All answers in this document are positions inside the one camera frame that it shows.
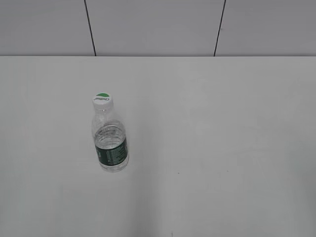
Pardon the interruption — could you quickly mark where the clear plastic water bottle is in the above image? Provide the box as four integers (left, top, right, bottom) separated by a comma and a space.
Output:
91, 108, 129, 172

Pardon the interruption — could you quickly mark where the white green bottle cap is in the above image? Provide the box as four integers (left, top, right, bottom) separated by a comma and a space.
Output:
92, 93, 114, 110

